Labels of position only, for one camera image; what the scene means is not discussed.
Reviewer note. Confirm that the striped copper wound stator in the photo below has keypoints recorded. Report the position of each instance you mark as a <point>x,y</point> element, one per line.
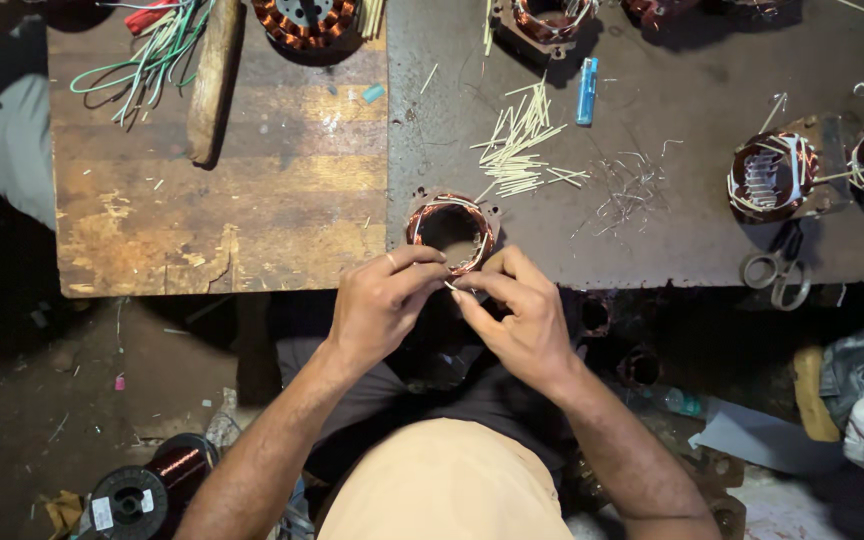
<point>304,22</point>

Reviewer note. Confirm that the grey paper sheet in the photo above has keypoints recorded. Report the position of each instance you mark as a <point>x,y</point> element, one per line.
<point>762,439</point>

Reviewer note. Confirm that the clear plastic bottle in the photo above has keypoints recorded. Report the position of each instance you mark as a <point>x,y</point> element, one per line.
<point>676,401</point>

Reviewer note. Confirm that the person's left hand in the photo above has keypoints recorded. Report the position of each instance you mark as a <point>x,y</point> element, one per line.
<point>368,307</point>

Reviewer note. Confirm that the yellow foam piece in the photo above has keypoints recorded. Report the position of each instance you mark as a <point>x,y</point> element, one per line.
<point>813,394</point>

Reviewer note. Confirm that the person's left fingers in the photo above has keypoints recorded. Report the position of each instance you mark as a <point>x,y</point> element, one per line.
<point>417,274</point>

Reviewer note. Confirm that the person's dark trousers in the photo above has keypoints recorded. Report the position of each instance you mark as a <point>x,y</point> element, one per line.
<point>372,397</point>

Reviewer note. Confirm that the grey metal scissors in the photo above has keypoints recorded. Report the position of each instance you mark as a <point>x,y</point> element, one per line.
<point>777,270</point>

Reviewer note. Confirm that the thin white insulation sleeve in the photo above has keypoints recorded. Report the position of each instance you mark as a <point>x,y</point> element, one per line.
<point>450,285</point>

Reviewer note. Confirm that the pile of white insulation sticks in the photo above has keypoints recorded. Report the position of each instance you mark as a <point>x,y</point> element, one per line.
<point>518,142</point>

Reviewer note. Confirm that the small teal plastic piece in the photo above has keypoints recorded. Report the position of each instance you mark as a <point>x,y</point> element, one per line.
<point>373,93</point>

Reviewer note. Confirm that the copper wound motor stator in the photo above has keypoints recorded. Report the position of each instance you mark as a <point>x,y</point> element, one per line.
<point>421,217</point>

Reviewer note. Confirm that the worn wooden board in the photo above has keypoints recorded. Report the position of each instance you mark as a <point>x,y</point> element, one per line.
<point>252,202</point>

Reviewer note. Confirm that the copper stator with mounting lugs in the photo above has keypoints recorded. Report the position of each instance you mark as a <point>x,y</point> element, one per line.
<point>548,22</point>

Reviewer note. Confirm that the person's beige shirt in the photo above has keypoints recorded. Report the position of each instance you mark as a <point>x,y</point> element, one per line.
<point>439,487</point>

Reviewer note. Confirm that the person's right hand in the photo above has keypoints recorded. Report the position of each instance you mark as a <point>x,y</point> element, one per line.
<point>537,330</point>

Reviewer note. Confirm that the blue lighter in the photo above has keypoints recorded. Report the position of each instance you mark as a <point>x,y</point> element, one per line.
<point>586,91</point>

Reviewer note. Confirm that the dark motor stator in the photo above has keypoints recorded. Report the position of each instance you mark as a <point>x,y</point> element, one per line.
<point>661,9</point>

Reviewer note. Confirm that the small bunch of white sticks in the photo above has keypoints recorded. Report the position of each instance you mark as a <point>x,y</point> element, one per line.
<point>372,16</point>

